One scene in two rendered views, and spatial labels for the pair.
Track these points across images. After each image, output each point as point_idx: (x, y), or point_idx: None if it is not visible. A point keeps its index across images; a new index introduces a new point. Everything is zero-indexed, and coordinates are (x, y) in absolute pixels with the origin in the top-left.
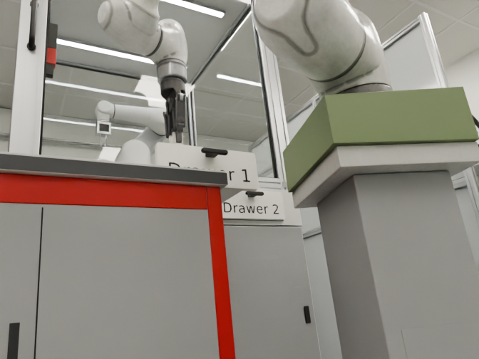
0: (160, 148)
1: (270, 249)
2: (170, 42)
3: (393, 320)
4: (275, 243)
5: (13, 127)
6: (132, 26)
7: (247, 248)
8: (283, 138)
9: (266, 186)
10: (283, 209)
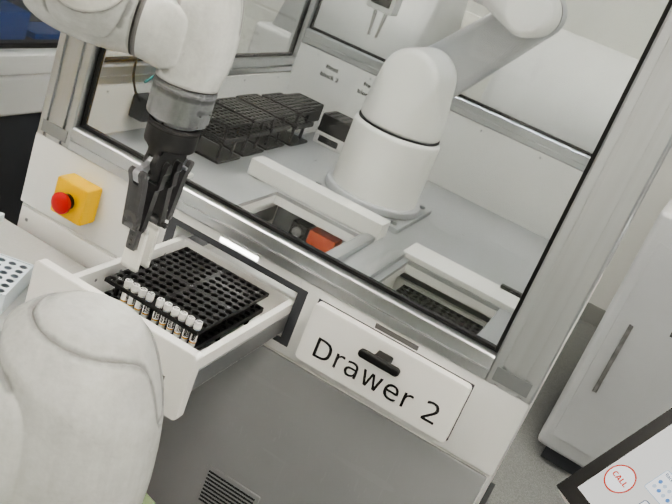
0: (36, 272)
1: (382, 467)
2: (155, 48)
3: None
4: (400, 466)
5: (55, 64)
6: (57, 22)
7: (336, 435)
8: (576, 271)
9: (447, 357)
10: (450, 422)
